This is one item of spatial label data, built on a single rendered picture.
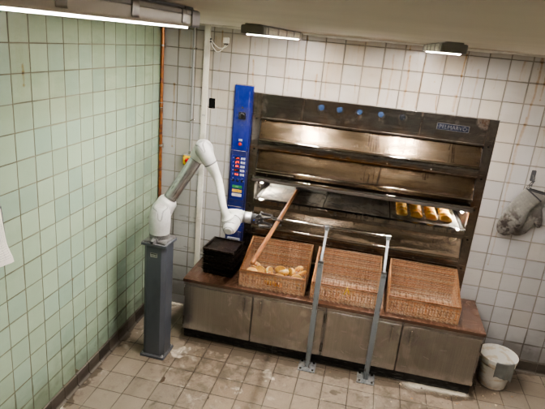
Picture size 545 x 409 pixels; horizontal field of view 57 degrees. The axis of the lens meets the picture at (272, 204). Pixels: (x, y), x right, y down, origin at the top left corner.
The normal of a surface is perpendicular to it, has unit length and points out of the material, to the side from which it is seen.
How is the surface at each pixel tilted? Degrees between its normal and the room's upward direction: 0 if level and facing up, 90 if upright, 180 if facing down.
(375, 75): 90
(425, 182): 70
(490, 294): 90
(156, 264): 90
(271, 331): 90
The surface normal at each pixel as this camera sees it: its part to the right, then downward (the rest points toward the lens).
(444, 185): -0.17, -0.05
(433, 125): -0.22, 0.31
